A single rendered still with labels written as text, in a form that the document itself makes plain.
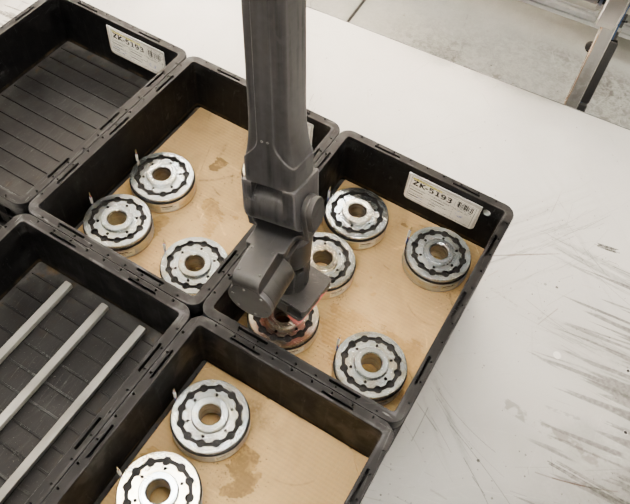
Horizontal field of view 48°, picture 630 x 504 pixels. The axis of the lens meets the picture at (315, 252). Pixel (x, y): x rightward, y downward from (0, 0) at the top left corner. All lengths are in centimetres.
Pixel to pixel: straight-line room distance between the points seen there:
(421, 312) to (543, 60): 195
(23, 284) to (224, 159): 38
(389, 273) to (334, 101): 53
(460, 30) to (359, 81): 140
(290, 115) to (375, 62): 91
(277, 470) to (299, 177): 40
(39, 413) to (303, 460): 36
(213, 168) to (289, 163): 48
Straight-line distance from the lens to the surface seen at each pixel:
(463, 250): 111
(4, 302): 111
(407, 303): 107
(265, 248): 79
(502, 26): 300
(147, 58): 132
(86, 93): 135
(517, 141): 153
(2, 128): 133
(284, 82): 69
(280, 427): 97
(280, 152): 73
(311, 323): 100
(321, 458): 96
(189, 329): 92
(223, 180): 118
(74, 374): 103
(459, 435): 115
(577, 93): 178
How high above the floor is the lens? 174
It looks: 56 degrees down
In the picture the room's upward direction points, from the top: 8 degrees clockwise
